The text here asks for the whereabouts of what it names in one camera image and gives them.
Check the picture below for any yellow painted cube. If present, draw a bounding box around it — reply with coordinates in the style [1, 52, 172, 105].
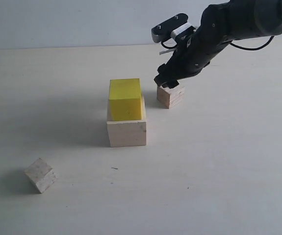
[108, 78, 142, 121]

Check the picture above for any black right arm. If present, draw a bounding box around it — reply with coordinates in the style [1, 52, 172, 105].
[151, 0, 282, 89]

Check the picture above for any large light wooden cube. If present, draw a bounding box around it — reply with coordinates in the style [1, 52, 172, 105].
[106, 96, 147, 147]

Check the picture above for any white tape strip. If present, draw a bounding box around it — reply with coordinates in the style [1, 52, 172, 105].
[159, 48, 177, 55]

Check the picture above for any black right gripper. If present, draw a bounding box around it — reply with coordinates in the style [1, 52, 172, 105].
[154, 4, 231, 89]

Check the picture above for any medium striped wooden cube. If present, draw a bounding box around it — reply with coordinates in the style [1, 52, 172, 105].
[156, 85, 185, 109]

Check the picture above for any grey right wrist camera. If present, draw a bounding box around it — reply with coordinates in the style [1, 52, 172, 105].
[151, 13, 196, 43]

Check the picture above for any black right camera cable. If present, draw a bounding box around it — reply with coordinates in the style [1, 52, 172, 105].
[160, 35, 275, 51]

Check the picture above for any small pale wooden cube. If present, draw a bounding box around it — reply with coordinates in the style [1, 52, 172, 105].
[24, 158, 57, 193]

